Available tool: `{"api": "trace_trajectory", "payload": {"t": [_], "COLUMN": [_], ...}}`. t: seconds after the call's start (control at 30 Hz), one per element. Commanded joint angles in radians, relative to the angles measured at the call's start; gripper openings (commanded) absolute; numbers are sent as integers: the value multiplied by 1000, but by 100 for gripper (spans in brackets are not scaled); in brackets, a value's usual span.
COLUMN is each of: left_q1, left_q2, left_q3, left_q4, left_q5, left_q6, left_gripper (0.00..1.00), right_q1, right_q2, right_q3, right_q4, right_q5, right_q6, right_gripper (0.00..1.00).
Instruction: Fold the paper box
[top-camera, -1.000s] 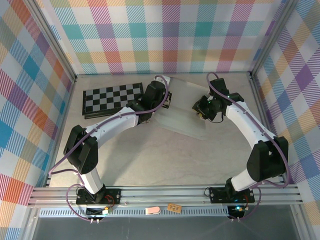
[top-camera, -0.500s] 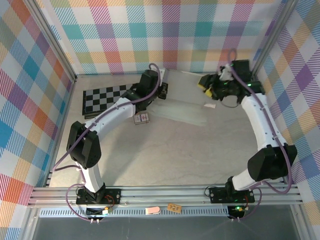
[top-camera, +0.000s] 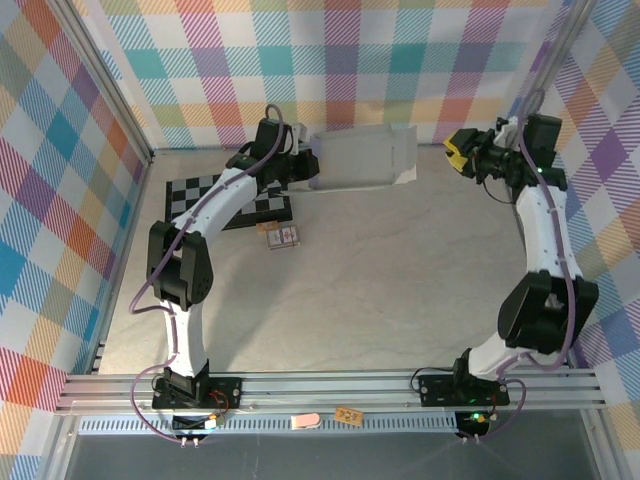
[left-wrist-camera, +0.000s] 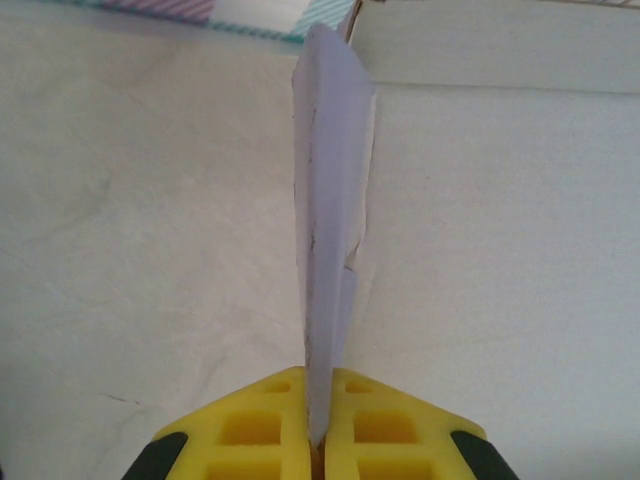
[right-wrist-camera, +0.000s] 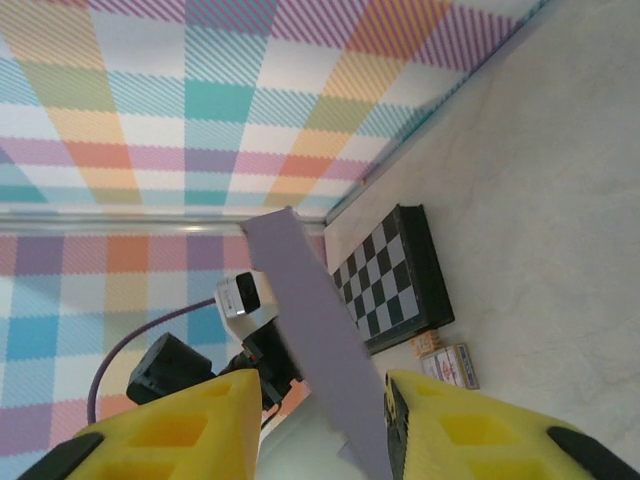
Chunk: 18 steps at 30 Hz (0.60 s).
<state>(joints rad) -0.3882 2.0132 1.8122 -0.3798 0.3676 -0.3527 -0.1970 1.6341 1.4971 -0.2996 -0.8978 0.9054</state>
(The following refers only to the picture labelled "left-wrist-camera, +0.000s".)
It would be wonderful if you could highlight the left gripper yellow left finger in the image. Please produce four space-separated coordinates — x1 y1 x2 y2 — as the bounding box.
119 365 315 480

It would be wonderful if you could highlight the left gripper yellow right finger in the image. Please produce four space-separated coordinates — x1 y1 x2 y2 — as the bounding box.
324 367 519 480

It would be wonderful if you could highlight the white paper box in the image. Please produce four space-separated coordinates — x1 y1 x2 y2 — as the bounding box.
291 0 640 480

